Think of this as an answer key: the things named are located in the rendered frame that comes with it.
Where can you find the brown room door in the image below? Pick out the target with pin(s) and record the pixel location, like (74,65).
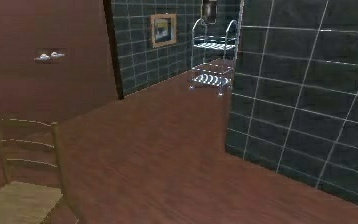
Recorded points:
(50,86)

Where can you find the dark wall mounted dispenser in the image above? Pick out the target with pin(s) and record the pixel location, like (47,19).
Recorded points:
(209,10)

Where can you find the wood framed wall picture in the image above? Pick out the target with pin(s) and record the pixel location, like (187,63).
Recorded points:
(163,30)

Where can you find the wooden chair with woven seat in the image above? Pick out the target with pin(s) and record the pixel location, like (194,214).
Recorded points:
(22,200)

